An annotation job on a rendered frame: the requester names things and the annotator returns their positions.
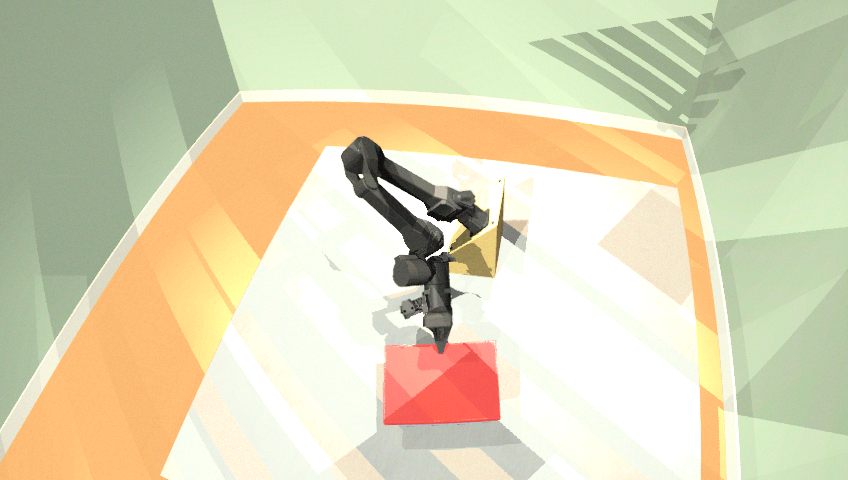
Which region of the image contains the red rectangular lid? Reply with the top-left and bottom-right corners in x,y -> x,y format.
383,340 -> 501,425

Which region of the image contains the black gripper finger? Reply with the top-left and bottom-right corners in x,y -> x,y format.
426,325 -> 452,354

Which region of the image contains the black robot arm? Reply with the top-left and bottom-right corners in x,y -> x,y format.
341,136 -> 490,320

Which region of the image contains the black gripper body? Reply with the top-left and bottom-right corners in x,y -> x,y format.
423,283 -> 454,327

